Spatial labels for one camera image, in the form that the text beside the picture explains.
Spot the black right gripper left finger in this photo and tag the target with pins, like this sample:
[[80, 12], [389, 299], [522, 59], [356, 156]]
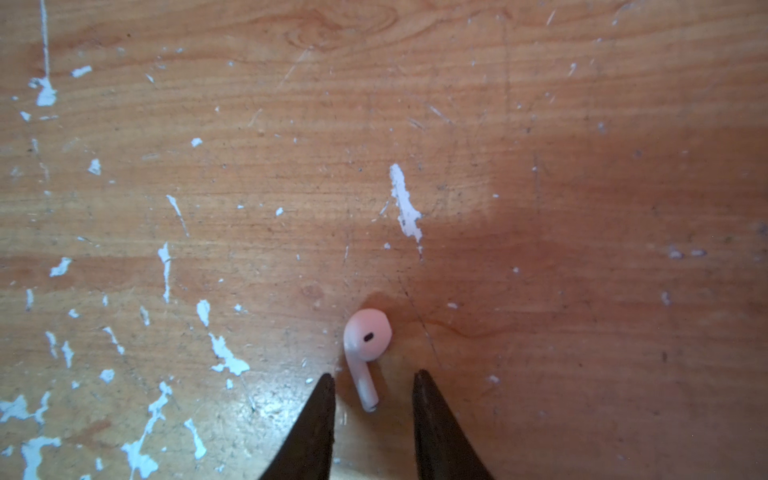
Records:
[[307, 450]]

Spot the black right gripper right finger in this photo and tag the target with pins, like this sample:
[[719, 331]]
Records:
[[442, 450]]

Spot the white earbud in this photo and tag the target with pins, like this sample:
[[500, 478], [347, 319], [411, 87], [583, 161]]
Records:
[[366, 337]]

